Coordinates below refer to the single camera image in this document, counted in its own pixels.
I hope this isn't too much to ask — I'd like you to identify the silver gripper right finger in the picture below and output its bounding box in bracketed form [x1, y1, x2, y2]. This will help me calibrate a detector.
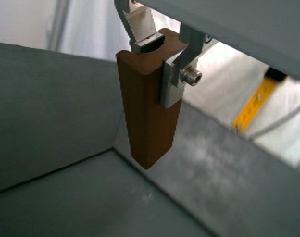
[161, 24, 218, 108]

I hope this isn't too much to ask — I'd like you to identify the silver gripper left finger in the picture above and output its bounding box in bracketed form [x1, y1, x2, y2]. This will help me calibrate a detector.
[114, 0, 165, 53]

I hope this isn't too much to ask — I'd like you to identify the brown arch bar object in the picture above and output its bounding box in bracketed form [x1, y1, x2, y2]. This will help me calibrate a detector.
[117, 28, 185, 169]

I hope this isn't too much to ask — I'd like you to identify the yellow perforated rail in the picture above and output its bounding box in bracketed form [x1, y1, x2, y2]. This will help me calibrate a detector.
[232, 76, 279, 131]

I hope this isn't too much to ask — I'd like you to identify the grey cable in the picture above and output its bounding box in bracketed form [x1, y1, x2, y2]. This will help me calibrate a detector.
[245, 95, 300, 141]

